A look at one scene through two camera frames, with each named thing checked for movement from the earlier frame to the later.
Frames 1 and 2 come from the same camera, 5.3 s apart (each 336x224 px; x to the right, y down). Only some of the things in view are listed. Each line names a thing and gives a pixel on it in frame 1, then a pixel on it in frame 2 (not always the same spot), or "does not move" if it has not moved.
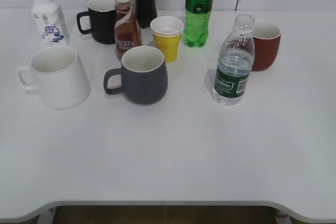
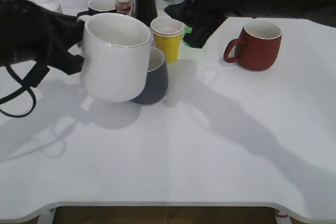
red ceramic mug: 267,36 does not move
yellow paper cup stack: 168,31 does not move
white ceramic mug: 56,74 -> 116,50
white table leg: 47,218 does not move
